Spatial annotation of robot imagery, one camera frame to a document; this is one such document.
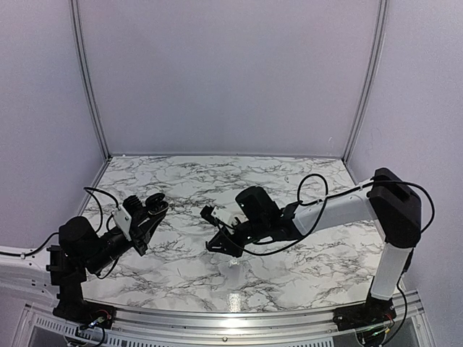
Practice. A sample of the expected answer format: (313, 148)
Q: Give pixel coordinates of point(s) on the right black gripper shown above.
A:
(222, 239)

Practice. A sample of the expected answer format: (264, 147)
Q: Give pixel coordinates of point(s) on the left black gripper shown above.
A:
(140, 236)

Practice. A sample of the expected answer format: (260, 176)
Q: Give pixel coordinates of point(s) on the black earbud charging case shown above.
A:
(156, 204)

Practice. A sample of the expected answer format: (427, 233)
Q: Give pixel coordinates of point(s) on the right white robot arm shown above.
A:
(385, 199)

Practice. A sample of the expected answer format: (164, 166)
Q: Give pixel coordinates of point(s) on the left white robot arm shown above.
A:
(56, 272)

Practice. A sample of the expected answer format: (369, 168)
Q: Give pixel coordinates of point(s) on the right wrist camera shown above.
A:
(215, 215)

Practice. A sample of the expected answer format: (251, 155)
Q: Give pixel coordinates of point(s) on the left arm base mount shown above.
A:
(73, 307)

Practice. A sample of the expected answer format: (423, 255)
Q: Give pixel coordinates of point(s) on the aluminium front rail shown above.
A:
(134, 326)

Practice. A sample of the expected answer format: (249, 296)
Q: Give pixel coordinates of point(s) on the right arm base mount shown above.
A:
(372, 311)

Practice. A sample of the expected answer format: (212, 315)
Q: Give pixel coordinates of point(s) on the left aluminium corner post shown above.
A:
(77, 29)

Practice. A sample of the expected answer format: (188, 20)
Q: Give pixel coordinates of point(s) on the aluminium corner post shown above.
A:
(77, 29)
(371, 72)

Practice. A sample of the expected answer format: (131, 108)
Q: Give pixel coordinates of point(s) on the right aluminium corner post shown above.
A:
(371, 72)

